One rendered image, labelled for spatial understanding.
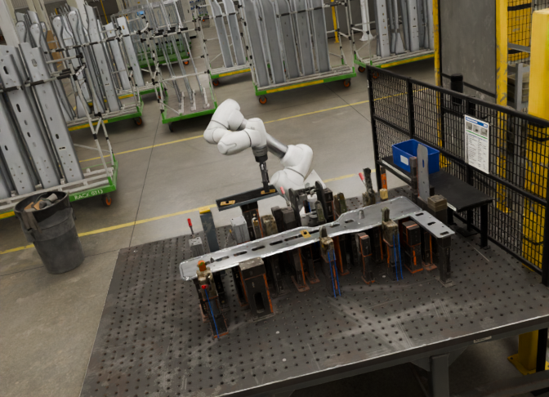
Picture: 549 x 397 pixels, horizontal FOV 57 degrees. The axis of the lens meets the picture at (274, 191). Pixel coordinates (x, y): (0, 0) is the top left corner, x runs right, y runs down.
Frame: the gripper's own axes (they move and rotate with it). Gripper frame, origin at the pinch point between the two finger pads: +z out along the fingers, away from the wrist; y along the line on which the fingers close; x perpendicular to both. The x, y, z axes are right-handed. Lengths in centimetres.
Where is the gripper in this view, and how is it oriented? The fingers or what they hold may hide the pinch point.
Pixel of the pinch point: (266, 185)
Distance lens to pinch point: 296.1
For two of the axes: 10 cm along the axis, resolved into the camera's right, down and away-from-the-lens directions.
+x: 9.9, -1.6, -0.6
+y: 0.1, 4.2, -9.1
